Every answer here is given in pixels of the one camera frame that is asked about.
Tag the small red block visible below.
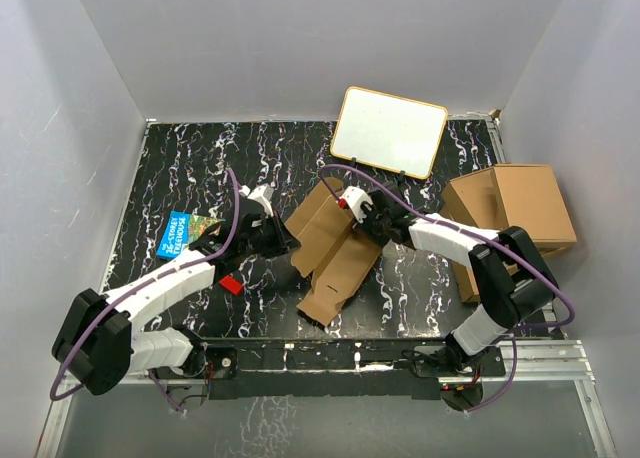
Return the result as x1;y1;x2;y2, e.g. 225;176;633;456
218;275;244;296

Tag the flat brown cardboard box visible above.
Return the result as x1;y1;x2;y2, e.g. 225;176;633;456
439;170;569;305

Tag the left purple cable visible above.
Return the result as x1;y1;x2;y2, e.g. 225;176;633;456
49;167;241;414

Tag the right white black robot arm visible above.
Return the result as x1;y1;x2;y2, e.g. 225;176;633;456
341;187;559;375

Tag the purple cable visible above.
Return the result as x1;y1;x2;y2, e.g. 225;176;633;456
319;164;576;412
49;167;241;414

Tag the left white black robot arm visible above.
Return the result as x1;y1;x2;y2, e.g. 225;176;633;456
52;200;300;395

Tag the closed brown cardboard box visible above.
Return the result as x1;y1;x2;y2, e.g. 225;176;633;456
490;164;577;249

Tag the whiteboard with wooden frame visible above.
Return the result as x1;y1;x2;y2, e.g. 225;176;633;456
330;86;449;180

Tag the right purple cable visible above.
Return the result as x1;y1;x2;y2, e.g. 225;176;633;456
319;164;576;412

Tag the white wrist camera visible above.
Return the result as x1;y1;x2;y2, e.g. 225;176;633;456
338;186;373;224
239;184;274;217

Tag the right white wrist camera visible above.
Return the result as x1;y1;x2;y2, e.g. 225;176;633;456
338;186;373;224

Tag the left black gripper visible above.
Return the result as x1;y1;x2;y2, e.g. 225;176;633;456
240;210;301;259

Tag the blue treehouse book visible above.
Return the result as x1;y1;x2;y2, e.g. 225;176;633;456
156;211;225;260

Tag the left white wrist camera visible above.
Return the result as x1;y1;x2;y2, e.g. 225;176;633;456
239;184;274;217

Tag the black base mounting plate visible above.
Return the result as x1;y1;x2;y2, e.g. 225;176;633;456
157;338;506;401

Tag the aluminium frame rail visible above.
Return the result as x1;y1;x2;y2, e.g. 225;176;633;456
37;338;616;457

